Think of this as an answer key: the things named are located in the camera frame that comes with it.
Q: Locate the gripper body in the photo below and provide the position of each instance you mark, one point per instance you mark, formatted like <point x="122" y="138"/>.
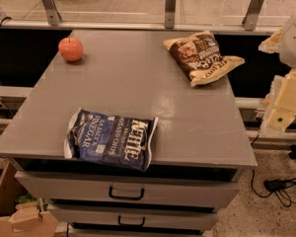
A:
<point x="295" y="43"/>

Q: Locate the brown chip bag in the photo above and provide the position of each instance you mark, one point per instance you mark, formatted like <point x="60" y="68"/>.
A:
<point x="199" y="57"/>

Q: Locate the red apple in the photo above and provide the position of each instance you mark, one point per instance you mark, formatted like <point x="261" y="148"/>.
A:
<point x="70" y="49"/>

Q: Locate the black power adapter with cable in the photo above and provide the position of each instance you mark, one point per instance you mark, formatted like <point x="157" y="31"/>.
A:
<point x="277" y="187"/>

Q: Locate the drawer black handle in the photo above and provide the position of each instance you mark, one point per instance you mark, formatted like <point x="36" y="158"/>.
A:
<point x="126" y="194"/>
<point x="131" y="221"/>

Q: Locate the top drawer black handle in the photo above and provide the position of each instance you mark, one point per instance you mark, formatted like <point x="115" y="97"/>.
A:
<point x="126" y="194"/>

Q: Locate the cardboard box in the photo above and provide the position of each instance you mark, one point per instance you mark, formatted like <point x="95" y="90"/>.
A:
<point x="21" y="220"/>

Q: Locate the blue kettle chip bag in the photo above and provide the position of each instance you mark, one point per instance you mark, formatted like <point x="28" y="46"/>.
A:
<point x="110" y="140"/>

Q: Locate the middle metal bracket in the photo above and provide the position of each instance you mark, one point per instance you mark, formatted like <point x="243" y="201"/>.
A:
<point x="170" y="12"/>

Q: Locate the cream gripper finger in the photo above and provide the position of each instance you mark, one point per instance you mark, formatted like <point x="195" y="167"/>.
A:
<point x="271" y="44"/>
<point x="279" y="118"/>

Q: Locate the left metal bracket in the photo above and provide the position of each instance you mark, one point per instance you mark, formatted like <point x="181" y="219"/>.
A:
<point x="52" y="15"/>

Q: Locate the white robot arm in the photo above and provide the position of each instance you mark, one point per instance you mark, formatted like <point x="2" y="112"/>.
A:
<point x="287" y="53"/>

